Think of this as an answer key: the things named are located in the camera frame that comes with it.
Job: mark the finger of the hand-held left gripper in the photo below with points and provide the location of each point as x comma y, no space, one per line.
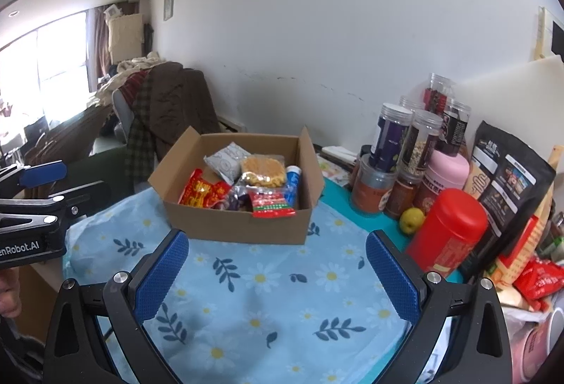
44,172
83,194

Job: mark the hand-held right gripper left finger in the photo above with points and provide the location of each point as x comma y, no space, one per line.
161,274

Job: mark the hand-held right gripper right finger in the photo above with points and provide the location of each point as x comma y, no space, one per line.
392,274

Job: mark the cardboard box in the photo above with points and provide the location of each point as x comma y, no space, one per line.
238,227

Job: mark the large red snack packet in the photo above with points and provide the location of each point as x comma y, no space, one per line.
200,192

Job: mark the silver foil snack packet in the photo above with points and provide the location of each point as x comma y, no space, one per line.
238,194

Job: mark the white snack packet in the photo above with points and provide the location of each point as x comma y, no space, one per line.
227,164

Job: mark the red and green snack packet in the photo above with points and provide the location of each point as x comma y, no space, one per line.
271,203

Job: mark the blue tablet tube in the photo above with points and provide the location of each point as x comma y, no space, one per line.
293,183

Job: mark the person's left hand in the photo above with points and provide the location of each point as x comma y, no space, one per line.
9,296

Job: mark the dark wooden desk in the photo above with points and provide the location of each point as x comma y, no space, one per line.
66,133

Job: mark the yellow-green fruit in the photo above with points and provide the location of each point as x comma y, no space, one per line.
412,221

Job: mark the red canister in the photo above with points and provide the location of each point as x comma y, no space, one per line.
445,234

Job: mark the red label spice jar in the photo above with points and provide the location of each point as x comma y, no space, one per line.
426,199

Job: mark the plaid cloth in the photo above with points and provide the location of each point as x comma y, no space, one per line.
139,133

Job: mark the grey-lidded orange spice jar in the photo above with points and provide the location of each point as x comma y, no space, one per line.
372,190

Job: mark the grey chair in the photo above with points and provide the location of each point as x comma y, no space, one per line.
121,111

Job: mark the window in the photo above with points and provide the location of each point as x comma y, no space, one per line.
53,58

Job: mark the floral patterned pack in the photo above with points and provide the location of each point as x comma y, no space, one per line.
332,172

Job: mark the blue floral tablecloth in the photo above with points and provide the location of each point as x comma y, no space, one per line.
273,313

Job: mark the pink bottle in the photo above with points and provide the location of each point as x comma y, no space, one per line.
447,168

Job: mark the brown jacket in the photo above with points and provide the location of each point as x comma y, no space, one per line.
176,102

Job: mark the white flat box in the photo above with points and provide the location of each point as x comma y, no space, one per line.
339,153

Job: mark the orange snack package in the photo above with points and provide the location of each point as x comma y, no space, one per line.
522,252

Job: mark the brown curtain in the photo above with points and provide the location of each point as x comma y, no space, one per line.
94,49

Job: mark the pile of light clothes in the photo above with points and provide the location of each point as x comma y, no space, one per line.
127,67

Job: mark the clear jar of grains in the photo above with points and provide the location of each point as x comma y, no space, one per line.
421,142

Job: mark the clear jar with purple label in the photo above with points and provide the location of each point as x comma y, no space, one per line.
390,135

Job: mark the black snack pouch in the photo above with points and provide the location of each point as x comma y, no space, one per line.
506,190

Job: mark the red snack bag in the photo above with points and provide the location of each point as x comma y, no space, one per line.
539,278

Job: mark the clear jar with dark label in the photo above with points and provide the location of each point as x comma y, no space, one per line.
456,126

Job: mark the pink cup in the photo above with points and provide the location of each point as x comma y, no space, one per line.
537,344

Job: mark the clear jar with red contents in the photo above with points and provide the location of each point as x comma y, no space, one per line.
438,93

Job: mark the white foam board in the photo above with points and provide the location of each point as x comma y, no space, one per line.
520,102

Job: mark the wooden framed blackboard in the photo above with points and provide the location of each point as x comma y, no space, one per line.
557,34

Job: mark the framed wall picture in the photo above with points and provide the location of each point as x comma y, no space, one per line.
169,1

